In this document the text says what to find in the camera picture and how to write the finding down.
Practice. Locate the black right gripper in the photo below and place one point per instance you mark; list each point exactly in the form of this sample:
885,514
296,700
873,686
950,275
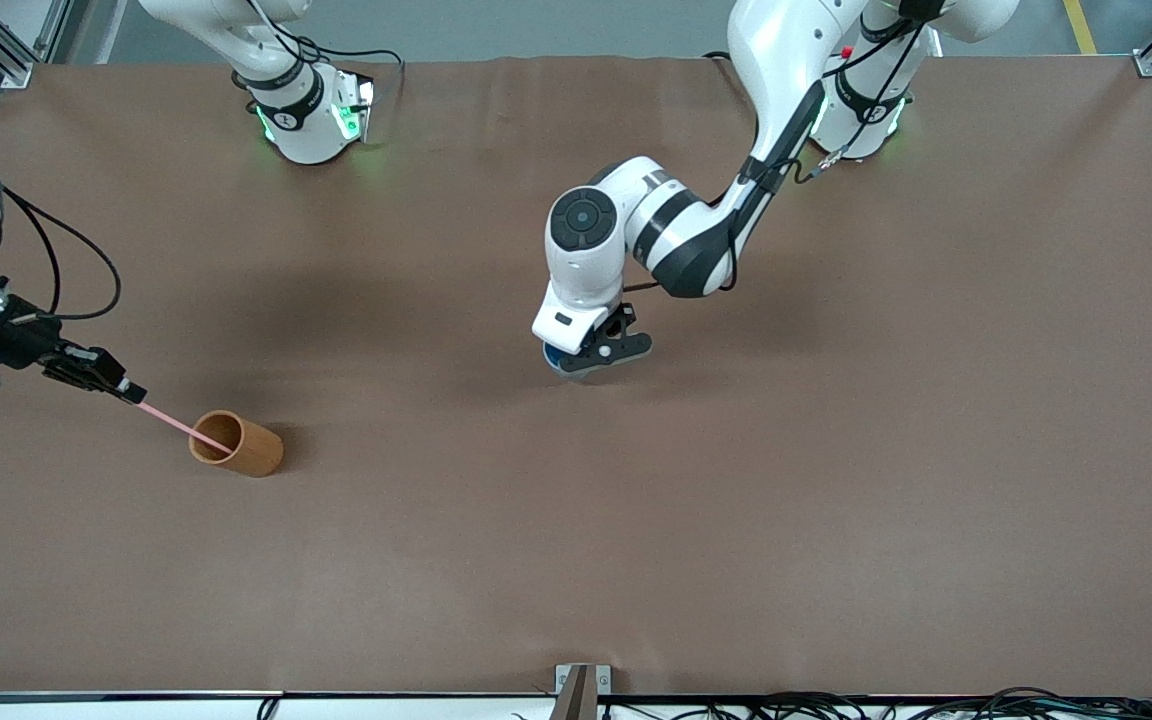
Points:
24,342

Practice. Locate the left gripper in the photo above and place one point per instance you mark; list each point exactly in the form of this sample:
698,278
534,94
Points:
615,328

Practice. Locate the blue plastic cup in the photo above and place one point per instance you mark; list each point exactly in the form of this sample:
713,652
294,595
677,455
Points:
552,356

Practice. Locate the pink chopstick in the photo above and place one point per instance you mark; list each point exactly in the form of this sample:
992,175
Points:
171,423

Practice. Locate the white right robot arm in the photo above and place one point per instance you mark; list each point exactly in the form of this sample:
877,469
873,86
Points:
306,130

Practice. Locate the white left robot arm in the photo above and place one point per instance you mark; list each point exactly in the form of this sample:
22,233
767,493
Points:
786,60

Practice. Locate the brown cylindrical cup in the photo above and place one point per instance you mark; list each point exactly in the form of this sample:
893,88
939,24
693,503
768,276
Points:
251,450

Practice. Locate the brown table cover mat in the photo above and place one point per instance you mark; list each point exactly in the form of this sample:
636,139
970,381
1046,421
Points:
636,520

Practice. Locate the metal table edge bracket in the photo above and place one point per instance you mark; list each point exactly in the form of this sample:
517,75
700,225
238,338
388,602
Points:
581,690

